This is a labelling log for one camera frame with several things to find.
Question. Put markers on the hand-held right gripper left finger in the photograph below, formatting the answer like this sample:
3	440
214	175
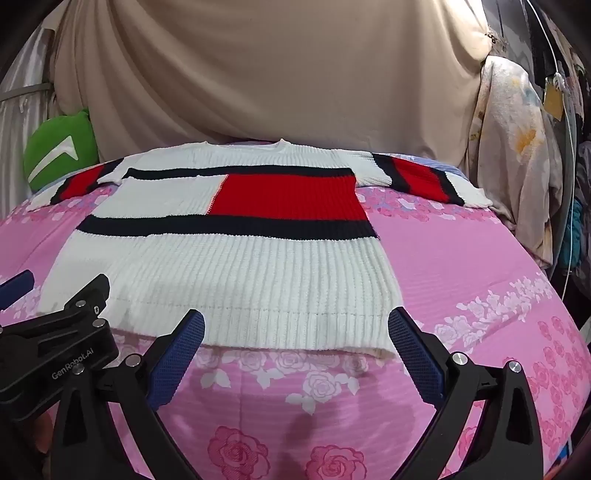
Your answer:
178	357

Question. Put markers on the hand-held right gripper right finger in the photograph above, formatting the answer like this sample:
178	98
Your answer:
415	357

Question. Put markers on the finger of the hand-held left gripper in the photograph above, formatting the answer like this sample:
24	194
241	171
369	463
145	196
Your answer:
16	288
92	293

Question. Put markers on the white red black knit sweater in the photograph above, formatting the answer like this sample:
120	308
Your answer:
221	272

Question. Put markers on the dark hanging clothes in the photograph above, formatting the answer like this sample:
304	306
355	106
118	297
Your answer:
582	194

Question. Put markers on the person's left hand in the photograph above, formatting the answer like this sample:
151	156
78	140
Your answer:
44	431

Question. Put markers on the pink floral bedsheet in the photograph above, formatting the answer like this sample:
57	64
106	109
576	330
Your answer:
461	281

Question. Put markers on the green plush pillow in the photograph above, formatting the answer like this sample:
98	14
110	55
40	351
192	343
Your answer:
60	147

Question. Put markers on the grey shiny curtain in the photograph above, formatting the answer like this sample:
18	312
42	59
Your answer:
25	64

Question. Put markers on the cream floral hanging cloth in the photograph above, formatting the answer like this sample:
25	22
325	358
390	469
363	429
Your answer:
512	152

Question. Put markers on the beige curtain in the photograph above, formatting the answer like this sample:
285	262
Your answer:
277	69

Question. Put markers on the yellow tag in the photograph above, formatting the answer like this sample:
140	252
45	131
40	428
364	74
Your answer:
554	101

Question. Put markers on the metal rail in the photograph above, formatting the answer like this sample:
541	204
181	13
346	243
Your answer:
21	92

